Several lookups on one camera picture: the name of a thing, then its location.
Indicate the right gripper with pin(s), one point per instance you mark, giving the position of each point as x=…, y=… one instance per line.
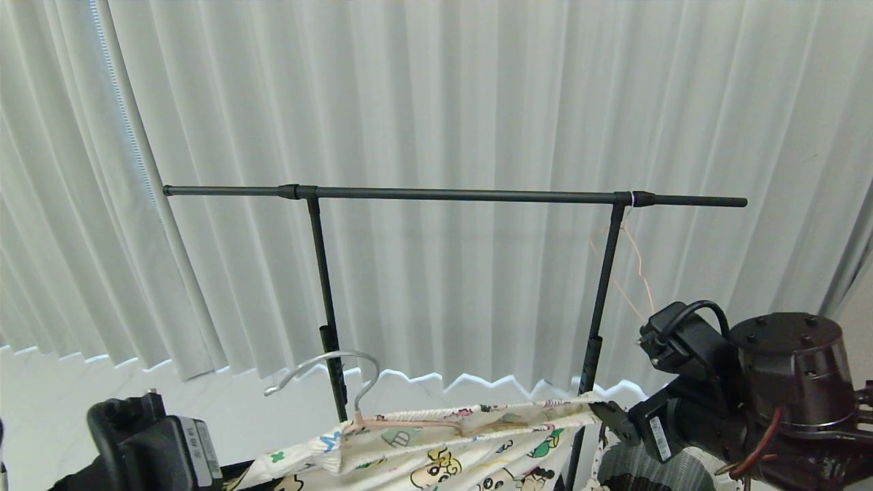
x=689, y=419

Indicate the white laundry basket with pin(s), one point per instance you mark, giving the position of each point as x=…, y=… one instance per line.
x=655, y=474

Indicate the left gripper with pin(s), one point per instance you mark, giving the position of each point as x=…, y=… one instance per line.
x=194, y=457

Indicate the pink clothes hanger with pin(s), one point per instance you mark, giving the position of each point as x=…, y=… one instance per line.
x=640, y=269
x=409, y=423

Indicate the black clothes rack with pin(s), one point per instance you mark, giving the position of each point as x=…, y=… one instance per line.
x=464, y=196

